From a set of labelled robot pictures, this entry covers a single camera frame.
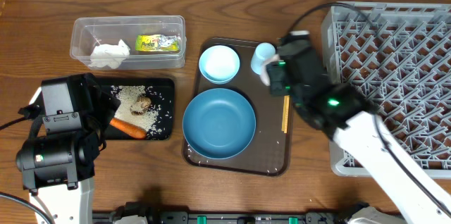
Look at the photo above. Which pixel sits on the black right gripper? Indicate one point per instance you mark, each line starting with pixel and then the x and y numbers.
pixel 279 77

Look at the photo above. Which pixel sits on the light blue plastic cup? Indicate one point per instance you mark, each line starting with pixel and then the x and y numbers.
pixel 262 52

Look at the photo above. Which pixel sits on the light blue rice bowl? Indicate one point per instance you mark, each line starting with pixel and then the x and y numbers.
pixel 219 64

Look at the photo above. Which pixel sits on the blue plate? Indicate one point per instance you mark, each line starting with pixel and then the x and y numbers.
pixel 219 123

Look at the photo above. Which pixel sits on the green snack wrapper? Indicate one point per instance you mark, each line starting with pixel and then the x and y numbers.
pixel 151 43

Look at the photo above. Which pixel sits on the brown food scrap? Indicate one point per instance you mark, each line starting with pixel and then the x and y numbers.
pixel 140 106

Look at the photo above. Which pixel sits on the pile of white rice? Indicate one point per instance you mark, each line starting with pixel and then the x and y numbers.
pixel 158 119

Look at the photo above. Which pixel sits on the orange carrot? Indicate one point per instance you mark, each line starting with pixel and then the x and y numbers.
pixel 129 129

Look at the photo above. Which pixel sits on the white tissue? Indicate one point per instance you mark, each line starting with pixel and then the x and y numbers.
pixel 108 55

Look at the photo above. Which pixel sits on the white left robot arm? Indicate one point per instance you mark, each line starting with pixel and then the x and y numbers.
pixel 69 118

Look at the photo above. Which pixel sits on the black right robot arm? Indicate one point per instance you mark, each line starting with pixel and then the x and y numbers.
pixel 351 122

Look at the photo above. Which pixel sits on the grey dishwasher rack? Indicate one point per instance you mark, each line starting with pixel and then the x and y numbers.
pixel 398 57

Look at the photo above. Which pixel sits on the black waste tray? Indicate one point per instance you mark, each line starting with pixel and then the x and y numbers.
pixel 107 83

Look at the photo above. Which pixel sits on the wooden chopstick outer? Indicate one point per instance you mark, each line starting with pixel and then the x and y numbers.
pixel 288 115

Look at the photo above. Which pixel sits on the wooden chopstick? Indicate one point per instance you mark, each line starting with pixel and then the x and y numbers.
pixel 284 115
pixel 288 115

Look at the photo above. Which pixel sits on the wooden chopstick inner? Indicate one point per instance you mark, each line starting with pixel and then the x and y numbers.
pixel 284 115

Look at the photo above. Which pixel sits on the dark brown serving tray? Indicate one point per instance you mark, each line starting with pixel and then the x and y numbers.
pixel 269 152

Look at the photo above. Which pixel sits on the clear plastic bin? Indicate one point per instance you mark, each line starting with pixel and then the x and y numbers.
pixel 91 32

